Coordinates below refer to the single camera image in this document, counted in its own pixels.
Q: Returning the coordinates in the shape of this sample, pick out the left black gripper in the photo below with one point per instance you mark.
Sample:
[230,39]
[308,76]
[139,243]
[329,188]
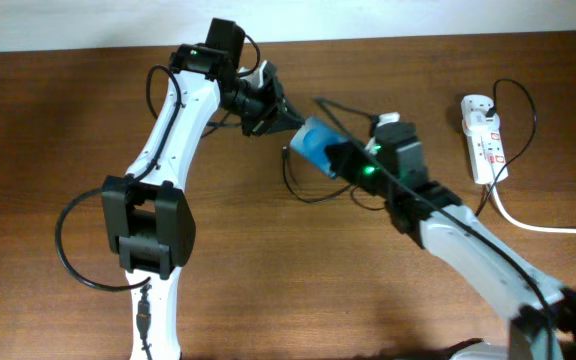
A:
[273,102]

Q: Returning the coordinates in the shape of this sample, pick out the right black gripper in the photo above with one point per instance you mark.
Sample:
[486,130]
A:
[347,161]

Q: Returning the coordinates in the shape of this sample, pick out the blue screen Galaxy smartphone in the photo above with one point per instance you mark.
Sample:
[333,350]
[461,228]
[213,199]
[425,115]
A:
[311,140]

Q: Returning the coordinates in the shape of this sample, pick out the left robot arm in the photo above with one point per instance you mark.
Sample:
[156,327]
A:
[149,223]

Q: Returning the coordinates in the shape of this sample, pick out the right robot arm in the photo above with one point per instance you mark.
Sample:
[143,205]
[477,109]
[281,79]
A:
[540,310]

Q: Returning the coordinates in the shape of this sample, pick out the white USB charger plug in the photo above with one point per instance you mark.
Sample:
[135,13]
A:
[475,121]

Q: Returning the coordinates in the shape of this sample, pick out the white power strip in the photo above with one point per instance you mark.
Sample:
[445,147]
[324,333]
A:
[486,152]

